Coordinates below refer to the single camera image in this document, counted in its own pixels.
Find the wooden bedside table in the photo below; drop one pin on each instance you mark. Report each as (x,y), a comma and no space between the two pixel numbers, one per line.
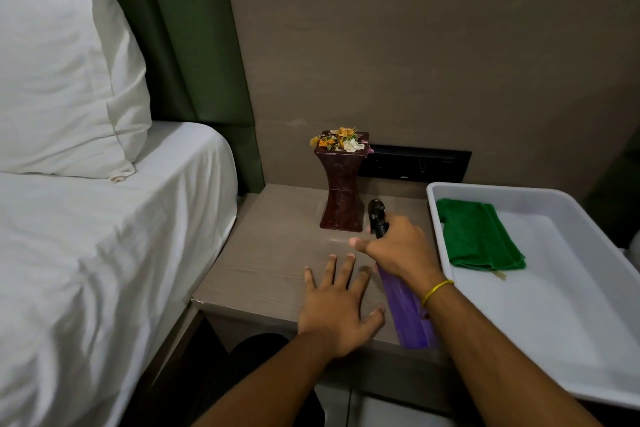
(280,261)

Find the dark red stone vase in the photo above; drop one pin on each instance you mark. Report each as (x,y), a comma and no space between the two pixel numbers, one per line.
(343,191)

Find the person's left little finger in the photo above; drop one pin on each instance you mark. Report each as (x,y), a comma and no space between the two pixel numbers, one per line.
(310,279)

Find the orange and white flowers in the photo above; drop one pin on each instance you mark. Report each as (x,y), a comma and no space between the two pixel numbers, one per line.
(341,139)

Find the green padded headboard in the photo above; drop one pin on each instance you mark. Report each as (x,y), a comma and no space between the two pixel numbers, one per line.
(200,51)

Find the white bed sheet mattress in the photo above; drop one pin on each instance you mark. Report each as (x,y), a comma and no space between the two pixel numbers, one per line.
(95,261)

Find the person's right thumb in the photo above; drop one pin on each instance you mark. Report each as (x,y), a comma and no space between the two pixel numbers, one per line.
(362,244)

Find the person's left forearm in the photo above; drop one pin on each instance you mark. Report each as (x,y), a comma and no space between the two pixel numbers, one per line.
(270,389)

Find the white pillow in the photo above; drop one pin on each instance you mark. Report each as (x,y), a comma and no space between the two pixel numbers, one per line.
(60,71)

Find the person's dark trouser leg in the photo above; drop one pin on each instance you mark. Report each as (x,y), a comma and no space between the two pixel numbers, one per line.
(260,366)

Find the person's left thumb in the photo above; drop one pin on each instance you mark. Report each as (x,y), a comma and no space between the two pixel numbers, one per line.
(374,322)

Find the person's right forearm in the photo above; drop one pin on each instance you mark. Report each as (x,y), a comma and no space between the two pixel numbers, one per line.
(492,366)

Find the purple spray bottle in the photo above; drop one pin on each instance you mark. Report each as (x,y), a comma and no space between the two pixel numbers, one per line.
(407,311)

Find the green folded cloth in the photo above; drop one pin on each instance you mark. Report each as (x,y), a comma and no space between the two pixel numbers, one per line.
(475,236)

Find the person's left middle finger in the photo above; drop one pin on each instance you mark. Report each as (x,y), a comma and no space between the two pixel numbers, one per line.
(345,271)

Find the person's left hand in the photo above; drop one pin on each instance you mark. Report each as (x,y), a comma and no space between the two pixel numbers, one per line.
(334,314)

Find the person's right hand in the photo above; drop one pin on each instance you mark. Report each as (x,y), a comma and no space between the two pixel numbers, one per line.
(402,251)

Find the white plastic tray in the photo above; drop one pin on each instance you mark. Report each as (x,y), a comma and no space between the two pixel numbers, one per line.
(550,301)

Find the black wall socket panel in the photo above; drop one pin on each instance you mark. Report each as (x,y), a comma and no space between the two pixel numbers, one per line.
(415,164)

